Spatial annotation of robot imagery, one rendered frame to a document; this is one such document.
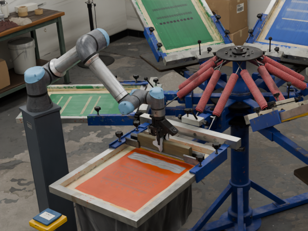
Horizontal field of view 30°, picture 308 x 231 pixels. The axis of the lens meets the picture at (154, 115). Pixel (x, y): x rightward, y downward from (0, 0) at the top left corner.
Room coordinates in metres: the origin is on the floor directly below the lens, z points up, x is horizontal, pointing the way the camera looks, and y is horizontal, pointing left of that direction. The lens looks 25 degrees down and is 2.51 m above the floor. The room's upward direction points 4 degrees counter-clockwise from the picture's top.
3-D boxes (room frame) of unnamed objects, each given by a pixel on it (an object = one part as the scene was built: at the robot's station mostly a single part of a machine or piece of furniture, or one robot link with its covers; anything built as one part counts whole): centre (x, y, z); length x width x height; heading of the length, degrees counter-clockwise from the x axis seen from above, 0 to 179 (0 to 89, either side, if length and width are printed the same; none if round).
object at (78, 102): (3.63, 0.32, 1.05); 1.08 x 0.61 x 0.23; 81
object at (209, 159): (2.68, -0.27, 0.97); 0.30 x 0.05 x 0.07; 141
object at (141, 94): (2.88, 0.07, 1.30); 0.11 x 0.11 x 0.08; 59
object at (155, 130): (2.85, -0.02, 1.15); 0.09 x 0.08 x 0.12; 51
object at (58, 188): (2.67, 0.09, 0.97); 0.79 x 0.58 x 0.04; 141
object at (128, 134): (3.03, 0.16, 0.97); 0.30 x 0.05 x 0.07; 141
